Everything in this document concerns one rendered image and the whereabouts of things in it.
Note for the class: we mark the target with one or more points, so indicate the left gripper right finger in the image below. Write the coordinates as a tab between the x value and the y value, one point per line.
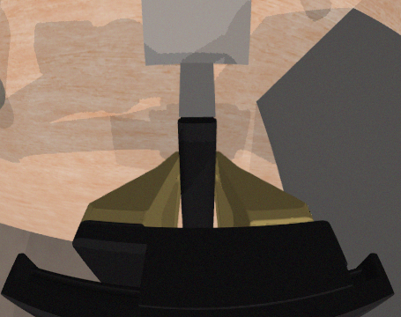
254	201

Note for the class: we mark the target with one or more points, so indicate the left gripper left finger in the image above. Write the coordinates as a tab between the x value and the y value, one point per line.
142	200

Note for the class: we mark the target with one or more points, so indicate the grey metal turner with black handle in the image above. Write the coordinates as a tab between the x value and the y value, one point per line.
196	34

